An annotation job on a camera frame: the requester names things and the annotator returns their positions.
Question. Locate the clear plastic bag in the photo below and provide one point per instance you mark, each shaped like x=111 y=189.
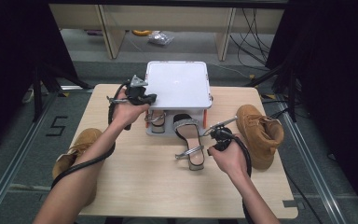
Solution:
x=161 y=38

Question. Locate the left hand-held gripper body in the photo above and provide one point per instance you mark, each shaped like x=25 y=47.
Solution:
x=135 y=93

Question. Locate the beige wooden desk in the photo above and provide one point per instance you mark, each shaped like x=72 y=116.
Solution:
x=167 y=18

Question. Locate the yellow object on floor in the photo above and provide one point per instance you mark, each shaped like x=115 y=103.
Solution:
x=142 y=32

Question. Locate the person's left hand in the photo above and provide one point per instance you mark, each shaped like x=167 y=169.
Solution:
x=126 y=113

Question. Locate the black metal stand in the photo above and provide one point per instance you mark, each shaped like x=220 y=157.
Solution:
x=292 y=93
x=38 y=93

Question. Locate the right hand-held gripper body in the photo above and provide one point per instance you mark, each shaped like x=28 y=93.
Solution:
x=222 y=138

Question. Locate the aluminium floor rail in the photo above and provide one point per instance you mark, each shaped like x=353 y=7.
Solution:
x=15 y=161
x=310 y=168

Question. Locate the tan suede boot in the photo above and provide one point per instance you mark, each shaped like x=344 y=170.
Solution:
x=261 y=133
x=80 y=143

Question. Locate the person's right hand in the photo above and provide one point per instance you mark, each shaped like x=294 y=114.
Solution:
x=233 y=161

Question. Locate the white shoe rack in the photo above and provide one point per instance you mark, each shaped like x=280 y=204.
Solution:
x=177 y=84

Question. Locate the black curtain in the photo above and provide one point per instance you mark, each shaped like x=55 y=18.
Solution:
x=12 y=62
x=338 y=77

